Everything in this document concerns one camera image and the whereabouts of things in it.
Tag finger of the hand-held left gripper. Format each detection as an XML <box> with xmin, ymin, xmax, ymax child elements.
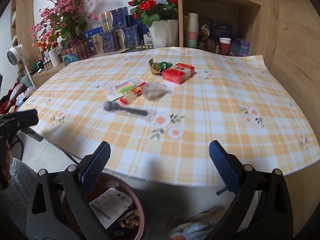
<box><xmin>0</xmin><ymin>109</ymin><xmax>39</xmax><ymax>134</ymax></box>

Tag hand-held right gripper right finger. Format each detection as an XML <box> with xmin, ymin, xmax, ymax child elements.
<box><xmin>209</xmin><ymin>140</ymin><xmax>293</xmax><ymax>240</ymax></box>

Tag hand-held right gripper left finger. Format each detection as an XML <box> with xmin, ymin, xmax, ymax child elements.
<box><xmin>25</xmin><ymin>141</ymin><xmax>112</xmax><ymax>240</ymax></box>

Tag brown plastic bin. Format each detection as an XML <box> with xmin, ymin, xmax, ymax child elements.
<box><xmin>61</xmin><ymin>172</ymin><xmax>146</xmax><ymax>240</ymax></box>

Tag printed white leaflet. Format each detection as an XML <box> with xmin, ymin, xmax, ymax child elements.
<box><xmin>89</xmin><ymin>189</ymin><xmax>133</xmax><ymax>228</ymax></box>

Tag black plastic fork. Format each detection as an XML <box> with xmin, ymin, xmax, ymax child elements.
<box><xmin>101</xmin><ymin>101</ymin><xmax>150</xmax><ymax>117</ymax></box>

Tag red yellow stick packet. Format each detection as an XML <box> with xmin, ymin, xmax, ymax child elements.
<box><xmin>119</xmin><ymin>82</ymin><xmax>147</xmax><ymax>105</ymax></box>

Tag clear plastic film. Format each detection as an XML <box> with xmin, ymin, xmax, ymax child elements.
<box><xmin>142</xmin><ymin>81</ymin><xmax>168</xmax><ymax>100</ymax></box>

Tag red cigarette box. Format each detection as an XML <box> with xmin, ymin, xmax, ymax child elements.
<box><xmin>162</xmin><ymin>63</ymin><xmax>195</xmax><ymax>85</ymax></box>

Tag green gold wrapper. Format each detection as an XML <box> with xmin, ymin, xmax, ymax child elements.
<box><xmin>149</xmin><ymin>58</ymin><xmax>173</xmax><ymax>75</ymax></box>

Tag pile of bags and packets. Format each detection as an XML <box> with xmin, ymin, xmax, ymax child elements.
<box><xmin>0</xmin><ymin>82</ymin><xmax>33</xmax><ymax>113</ymax></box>

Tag orange checked floral tablecloth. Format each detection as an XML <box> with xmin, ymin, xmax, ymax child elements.
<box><xmin>19</xmin><ymin>46</ymin><xmax>320</xmax><ymax>188</ymax></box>

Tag low wooden cabinet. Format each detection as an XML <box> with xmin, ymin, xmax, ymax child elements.
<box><xmin>29</xmin><ymin>47</ymin><xmax>155</xmax><ymax>88</ymax></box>

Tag white standing fan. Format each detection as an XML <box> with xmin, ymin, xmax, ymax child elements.
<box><xmin>6</xmin><ymin>44</ymin><xmax>38</xmax><ymax>90</ymax></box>

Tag white ribbed vase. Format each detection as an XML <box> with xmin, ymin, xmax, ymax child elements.
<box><xmin>47</xmin><ymin>47</ymin><xmax>60</xmax><ymax>67</ymax></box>

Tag orange artificial flowers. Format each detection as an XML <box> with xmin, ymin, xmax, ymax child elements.
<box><xmin>37</xmin><ymin>34</ymin><xmax>59</xmax><ymax>52</ymax></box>

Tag decorated metal tin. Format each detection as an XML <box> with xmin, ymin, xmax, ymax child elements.
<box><xmin>61</xmin><ymin>40</ymin><xmax>94</xmax><ymax>67</ymax></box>

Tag wooden bookcase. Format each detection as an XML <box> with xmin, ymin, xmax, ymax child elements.
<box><xmin>10</xmin><ymin>0</ymin><xmax>38</xmax><ymax>63</ymax></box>

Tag flat blue box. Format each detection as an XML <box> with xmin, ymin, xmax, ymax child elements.
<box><xmin>84</xmin><ymin>27</ymin><xmax>103</xmax><ymax>39</ymax></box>

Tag red paper cup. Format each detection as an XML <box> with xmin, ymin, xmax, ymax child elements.
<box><xmin>219</xmin><ymin>37</ymin><xmax>232</xmax><ymax>55</ymax></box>

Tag small light blue box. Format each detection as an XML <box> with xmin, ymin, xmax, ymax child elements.
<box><xmin>231</xmin><ymin>39</ymin><xmax>251</xmax><ymax>57</ymax></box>

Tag brown drinking glass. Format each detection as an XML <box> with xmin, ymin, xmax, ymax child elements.
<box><xmin>206</xmin><ymin>40</ymin><xmax>219</xmax><ymax>53</ymax></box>

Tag pink artificial blossom arrangement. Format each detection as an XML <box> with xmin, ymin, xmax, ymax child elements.
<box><xmin>28</xmin><ymin>0</ymin><xmax>103</xmax><ymax>48</ymax></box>

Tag gold leaf-shaped plate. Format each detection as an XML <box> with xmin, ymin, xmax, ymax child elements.
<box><xmin>122</xmin><ymin>45</ymin><xmax>154</xmax><ymax>53</ymax></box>

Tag blue printed box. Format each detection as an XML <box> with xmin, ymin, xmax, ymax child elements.
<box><xmin>212</xmin><ymin>22</ymin><xmax>233</xmax><ymax>40</ymax></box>

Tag dark illustrated box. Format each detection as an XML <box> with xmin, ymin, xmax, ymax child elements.
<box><xmin>199</xmin><ymin>17</ymin><xmax>213</xmax><ymax>47</ymax></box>

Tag small white blue box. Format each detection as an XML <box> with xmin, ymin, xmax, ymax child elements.
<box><xmin>143</xmin><ymin>31</ymin><xmax>154</xmax><ymax>46</ymax></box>

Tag stack of pastel cups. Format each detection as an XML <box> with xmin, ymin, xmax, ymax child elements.
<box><xmin>185</xmin><ymin>12</ymin><xmax>199</xmax><ymax>48</ymax></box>

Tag wooden shelf unit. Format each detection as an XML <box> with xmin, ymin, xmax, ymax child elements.
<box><xmin>177</xmin><ymin>0</ymin><xmax>280</xmax><ymax>63</ymax></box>

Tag white faceted flower pot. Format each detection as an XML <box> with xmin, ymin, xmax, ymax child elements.
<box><xmin>149</xmin><ymin>19</ymin><xmax>178</xmax><ymax>48</ymax></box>

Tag red artificial rose plant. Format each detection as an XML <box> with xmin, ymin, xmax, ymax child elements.
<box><xmin>128</xmin><ymin>0</ymin><xmax>178</xmax><ymax>28</ymax></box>

